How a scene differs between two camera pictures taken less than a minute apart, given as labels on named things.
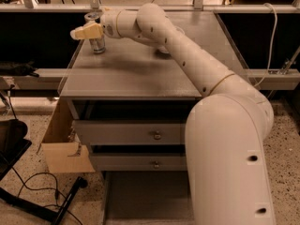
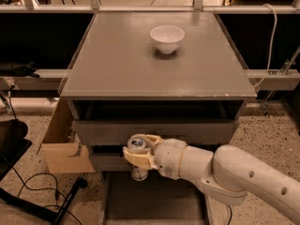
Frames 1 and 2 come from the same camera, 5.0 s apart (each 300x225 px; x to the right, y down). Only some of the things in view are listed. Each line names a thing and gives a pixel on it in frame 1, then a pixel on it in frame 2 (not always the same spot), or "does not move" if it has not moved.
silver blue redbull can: [98, 44] to [138, 173]
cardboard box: [62, 151] does not move
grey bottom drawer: [147, 198] does not move
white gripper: [108, 23] to [167, 157]
